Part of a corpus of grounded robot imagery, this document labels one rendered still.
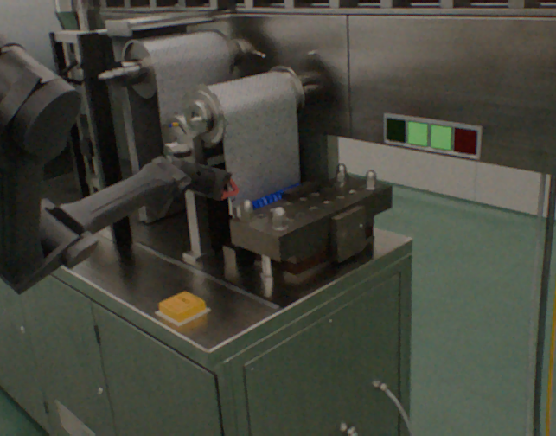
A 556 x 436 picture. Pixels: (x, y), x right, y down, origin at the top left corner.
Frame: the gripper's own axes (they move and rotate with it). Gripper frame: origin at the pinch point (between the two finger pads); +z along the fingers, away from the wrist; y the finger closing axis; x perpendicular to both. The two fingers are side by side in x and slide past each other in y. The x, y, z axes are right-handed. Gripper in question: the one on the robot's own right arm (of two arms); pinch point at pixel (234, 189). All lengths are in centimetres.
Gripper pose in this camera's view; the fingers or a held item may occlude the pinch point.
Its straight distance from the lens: 152.0
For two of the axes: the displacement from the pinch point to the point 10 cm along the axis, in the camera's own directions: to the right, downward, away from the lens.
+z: 6.4, 1.9, 7.4
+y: 7.0, 2.3, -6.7
